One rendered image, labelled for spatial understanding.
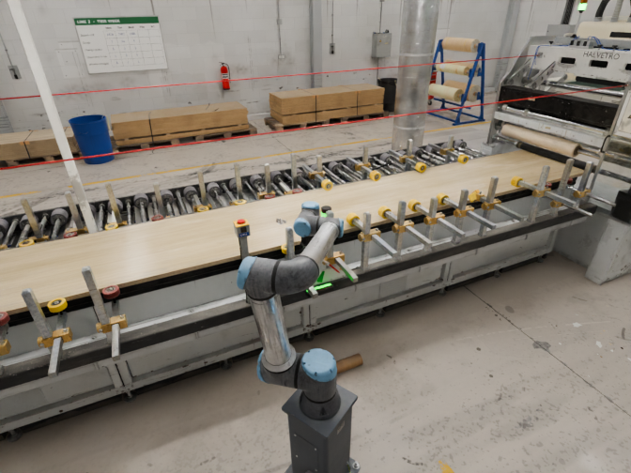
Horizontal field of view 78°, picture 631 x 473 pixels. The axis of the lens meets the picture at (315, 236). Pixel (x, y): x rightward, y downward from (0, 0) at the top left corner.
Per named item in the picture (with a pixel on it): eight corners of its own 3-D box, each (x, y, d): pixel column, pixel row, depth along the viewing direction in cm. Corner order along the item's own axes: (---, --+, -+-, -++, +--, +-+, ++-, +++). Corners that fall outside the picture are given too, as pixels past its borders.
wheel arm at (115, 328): (121, 360, 181) (118, 354, 178) (113, 363, 179) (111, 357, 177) (120, 305, 215) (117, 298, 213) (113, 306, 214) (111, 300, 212)
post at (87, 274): (117, 343, 203) (89, 267, 179) (110, 346, 202) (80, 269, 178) (117, 340, 206) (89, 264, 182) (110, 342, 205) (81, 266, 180)
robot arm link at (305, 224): (315, 222, 178) (321, 210, 188) (290, 220, 181) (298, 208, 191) (315, 239, 183) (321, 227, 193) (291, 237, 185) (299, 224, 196)
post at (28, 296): (66, 366, 197) (29, 290, 173) (57, 369, 195) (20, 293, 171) (67, 361, 199) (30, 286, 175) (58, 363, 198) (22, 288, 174)
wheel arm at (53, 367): (58, 377, 171) (55, 371, 169) (50, 380, 170) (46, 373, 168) (68, 316, 206) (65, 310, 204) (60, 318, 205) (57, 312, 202)
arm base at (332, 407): (348, 397, 182) (348, 383, 177) (325, 428, 169) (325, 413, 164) (315, 377, 192) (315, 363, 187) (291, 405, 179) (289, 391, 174)
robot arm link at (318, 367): (332, 404, 167) (332, 376, 159) (294, 397, 171) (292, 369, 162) (339, 376, 180) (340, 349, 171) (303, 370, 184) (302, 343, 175)
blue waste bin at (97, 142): (119, 162, 654) (106, 118, 617) (81, 168, 634) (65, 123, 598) (118, 152, 701) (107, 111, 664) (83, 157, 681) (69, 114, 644)
